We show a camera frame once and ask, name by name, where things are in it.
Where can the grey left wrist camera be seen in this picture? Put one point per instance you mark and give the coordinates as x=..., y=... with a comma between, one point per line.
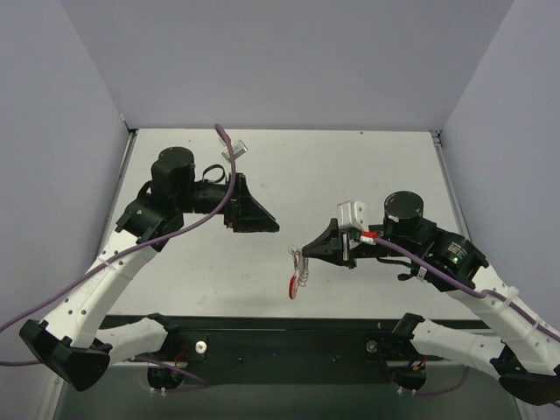
x=238, y=147

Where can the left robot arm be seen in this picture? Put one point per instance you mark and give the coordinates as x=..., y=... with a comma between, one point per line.
x=69, y=340

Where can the aluminium frame rail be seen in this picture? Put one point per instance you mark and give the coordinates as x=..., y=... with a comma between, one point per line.
x=450, y=192

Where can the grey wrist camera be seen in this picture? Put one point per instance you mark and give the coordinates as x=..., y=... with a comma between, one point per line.
x=238, y=147
x=352, y=214

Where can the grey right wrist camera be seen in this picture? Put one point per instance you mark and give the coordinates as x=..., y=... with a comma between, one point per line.
x=352, y=214

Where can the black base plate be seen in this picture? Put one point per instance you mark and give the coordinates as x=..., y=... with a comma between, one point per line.
x=295, y=351

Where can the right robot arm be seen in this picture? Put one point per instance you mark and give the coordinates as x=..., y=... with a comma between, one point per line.
x=522, y=353

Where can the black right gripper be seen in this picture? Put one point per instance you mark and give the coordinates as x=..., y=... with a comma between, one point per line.
x=346, y=247

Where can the red plastic key tag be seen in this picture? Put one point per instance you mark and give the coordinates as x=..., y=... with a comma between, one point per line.
x=294, y=252

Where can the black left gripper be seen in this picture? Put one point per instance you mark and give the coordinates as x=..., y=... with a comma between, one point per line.
x=239, y=203

